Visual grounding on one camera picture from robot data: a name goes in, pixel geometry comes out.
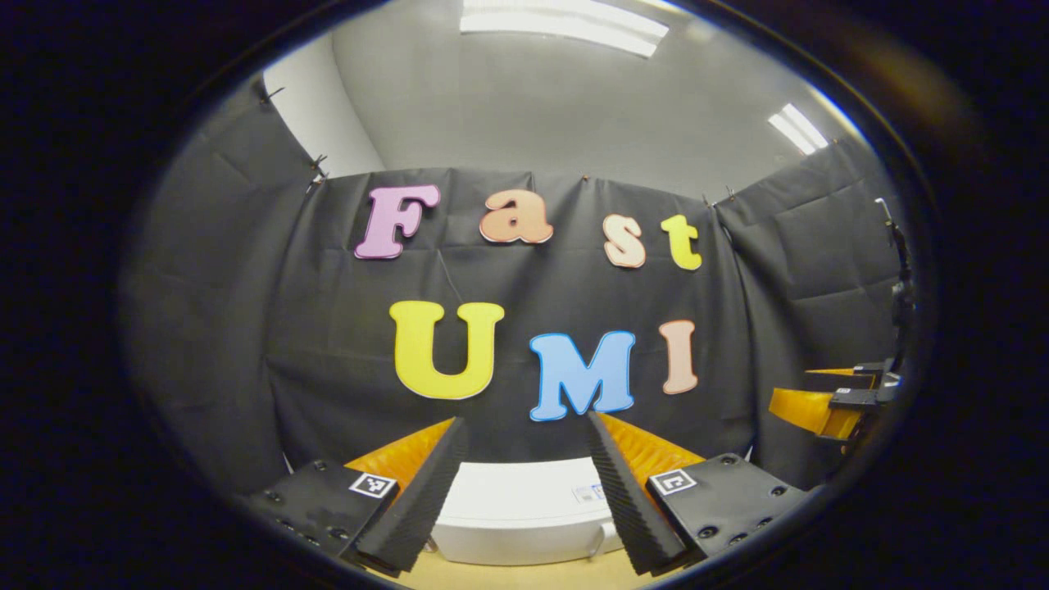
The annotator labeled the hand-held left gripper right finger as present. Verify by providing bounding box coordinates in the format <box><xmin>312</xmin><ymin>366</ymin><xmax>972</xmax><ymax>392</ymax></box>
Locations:
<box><xmin>586</xmin><ymin>411</ymin><xmax>812</xmax><ymax>577</ymax></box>

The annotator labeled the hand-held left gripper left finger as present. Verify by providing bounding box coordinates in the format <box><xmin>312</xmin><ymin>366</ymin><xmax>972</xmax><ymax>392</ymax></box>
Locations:
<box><xmin>238</xmin><ymin>416</ymin><xmax>470</xmax><ymax>574</ymax></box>

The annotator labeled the white microwave oven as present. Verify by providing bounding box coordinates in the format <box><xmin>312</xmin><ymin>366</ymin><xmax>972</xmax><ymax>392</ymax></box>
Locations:
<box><xmin>430</xmin><ymin>459</ymin><xmax>625</xmax><ymax>566</ymax></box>

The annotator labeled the black backdrop cloth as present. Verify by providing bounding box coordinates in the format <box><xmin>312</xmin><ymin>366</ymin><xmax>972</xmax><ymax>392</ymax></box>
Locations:
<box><xmin>119</xmin><ymin>78</ymin><xmax>910</xmax><ymax>501</ymax></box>

